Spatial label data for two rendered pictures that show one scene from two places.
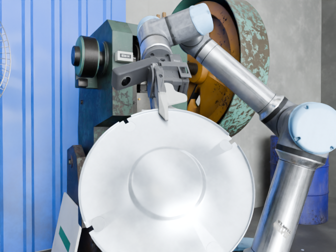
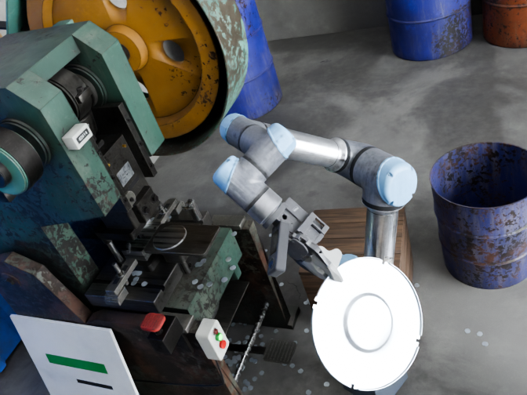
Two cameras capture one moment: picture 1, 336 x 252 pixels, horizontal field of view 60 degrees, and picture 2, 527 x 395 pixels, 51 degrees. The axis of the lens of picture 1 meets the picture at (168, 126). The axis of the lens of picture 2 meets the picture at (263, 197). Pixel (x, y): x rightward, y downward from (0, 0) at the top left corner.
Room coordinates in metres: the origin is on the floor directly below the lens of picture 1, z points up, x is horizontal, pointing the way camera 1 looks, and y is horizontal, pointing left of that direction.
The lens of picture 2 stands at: (-0.14, 0.48, 1.93)
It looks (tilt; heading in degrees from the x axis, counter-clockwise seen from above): 37 degrees down; 332
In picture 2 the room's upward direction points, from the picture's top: 20 degrees counter-clockwise
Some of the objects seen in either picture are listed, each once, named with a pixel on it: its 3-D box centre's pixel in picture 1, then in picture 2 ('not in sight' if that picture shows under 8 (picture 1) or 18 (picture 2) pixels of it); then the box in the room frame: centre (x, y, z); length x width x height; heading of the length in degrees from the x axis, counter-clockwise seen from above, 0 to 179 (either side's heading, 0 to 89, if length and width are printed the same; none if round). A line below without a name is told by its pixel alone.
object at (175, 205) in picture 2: not in sight; (164, 209); (1.56, -0.01, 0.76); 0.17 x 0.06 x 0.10; 120
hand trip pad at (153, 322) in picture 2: not in sight; (156, 327); (1.12, 0.31, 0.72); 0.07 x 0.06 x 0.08; 30
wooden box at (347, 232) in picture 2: not in sight; (360, 266); (1.19, -0.56, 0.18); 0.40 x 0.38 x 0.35; 36
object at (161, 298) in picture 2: not in sight; (151, 256); (1.48, 0.14, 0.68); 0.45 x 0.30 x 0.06; 120
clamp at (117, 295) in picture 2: not in sight; (119, 276); (1.40, 0.28, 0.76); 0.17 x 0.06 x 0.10; 120
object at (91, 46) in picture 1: (91, 62); (11, 161); (1.37, 0.36, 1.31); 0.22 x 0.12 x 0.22; 30
